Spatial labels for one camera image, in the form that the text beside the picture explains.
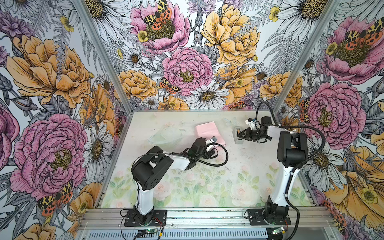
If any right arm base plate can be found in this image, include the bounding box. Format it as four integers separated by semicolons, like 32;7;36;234
244;208;292;226

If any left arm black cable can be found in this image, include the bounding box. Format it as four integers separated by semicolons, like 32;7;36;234
131;141;229;211

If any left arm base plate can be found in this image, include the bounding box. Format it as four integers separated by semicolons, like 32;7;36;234
124;208;168;227

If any white slotted cable duct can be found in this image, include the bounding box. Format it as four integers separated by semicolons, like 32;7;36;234
83;228;269;240

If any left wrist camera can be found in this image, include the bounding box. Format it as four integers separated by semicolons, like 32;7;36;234
206;137;217;152

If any purple wrapping paper sheet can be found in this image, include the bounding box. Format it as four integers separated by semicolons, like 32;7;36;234
195;121;226;146

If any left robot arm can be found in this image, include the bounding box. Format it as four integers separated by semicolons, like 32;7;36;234
131;137;218;226

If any grey tape dispenser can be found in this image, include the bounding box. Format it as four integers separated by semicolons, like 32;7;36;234
233;127;244;145

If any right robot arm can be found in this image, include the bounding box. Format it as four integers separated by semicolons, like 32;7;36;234
236;125;308;226

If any aluminium front rail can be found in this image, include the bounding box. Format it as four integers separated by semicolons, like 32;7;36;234
79;207;336;230

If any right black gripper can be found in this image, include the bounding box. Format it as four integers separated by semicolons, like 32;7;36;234
237;127;272;142

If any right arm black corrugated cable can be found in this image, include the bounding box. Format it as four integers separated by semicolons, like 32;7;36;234
254;100;327;240

